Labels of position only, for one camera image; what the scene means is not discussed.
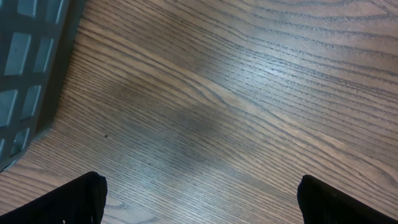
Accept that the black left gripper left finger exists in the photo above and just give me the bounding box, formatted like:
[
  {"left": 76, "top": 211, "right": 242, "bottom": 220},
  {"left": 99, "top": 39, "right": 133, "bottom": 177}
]
[{"left": 1, "top": 172, "right": 108, "bottom": 224}]

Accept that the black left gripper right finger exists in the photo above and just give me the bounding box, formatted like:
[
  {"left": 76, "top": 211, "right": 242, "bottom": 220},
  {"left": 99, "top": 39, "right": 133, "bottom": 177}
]
[{"left": 297, "top": 175, "right": 397, "bottom": 224}]

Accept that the grey plastic shopping basket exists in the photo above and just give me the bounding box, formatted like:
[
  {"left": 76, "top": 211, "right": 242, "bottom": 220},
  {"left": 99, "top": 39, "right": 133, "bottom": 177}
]
[{"left": 1, "top": 0, "right": 85, "bottom": 170}]

